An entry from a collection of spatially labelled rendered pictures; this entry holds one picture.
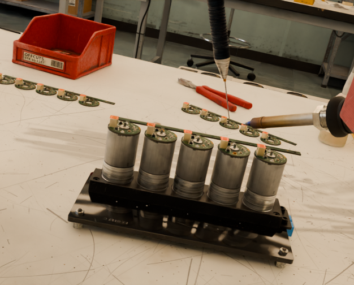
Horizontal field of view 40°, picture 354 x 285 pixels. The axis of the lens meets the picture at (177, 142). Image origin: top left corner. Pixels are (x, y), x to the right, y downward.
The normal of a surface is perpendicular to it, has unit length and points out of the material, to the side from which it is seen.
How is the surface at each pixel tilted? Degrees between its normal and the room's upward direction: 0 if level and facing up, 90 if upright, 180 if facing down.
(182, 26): 90
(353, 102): 98
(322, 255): 0
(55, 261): 0
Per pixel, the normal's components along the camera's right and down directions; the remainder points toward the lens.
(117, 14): -0.21, 0.35
